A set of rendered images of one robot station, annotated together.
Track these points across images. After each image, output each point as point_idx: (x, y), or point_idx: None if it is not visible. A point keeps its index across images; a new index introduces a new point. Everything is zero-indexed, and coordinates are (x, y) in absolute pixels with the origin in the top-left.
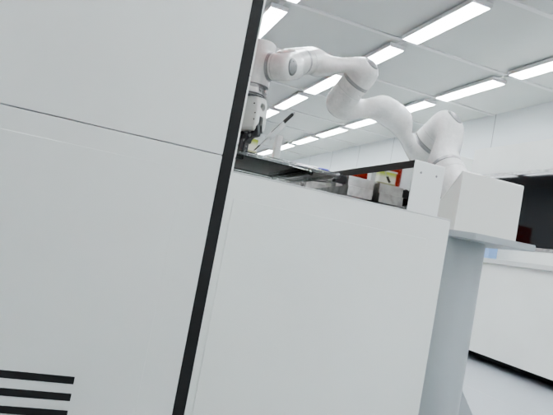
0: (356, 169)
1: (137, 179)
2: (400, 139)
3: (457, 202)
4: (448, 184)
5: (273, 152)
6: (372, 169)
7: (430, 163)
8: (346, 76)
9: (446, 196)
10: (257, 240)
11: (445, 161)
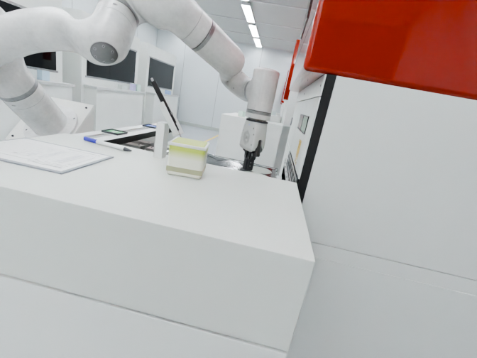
0: (140, 135)
1: None
2: (17, 56)
3: (93, 130)
4: (57, 110)
5: (165, 148)
6: (152, 133)
7: (29, 86)
8: (137, 23)
9: (83, 126)
10: None
11: (40, 84)
